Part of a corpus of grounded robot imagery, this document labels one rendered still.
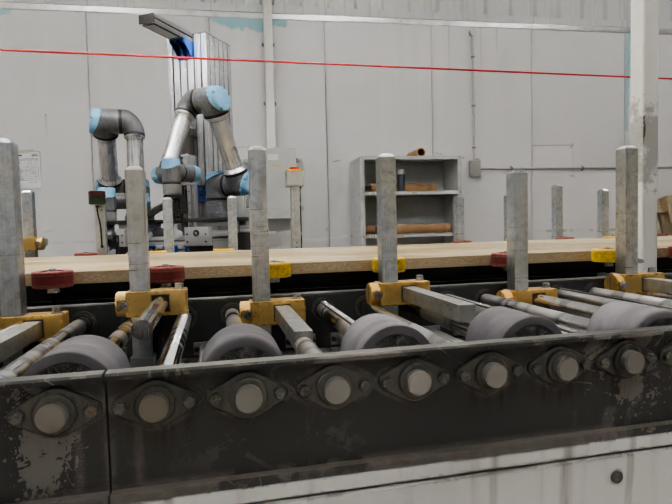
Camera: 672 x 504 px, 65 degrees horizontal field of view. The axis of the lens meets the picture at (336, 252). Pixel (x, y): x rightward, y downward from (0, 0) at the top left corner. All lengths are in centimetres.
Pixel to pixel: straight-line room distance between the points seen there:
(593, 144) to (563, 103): 51
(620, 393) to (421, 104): 451
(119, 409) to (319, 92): 449
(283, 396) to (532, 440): 33
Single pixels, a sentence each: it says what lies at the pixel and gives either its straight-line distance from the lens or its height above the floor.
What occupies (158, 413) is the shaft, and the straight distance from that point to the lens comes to 62.
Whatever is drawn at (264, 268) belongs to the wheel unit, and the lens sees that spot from 111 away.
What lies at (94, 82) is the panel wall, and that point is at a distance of 509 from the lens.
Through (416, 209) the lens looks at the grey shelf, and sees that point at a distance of 502.
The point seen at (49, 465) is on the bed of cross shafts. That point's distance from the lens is 68.
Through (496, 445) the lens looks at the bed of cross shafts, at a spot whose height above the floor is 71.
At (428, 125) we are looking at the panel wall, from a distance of 516.
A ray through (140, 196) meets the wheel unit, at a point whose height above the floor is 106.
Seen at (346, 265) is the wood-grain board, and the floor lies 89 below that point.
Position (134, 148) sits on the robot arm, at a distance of 274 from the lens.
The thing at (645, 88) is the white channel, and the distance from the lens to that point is 170.
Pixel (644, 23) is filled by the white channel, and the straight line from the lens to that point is 174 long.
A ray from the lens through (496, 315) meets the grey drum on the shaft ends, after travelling 83.
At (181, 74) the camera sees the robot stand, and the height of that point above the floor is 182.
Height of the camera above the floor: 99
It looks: 3 degrees down
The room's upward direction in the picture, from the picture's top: 1 degrees counter-clockwise
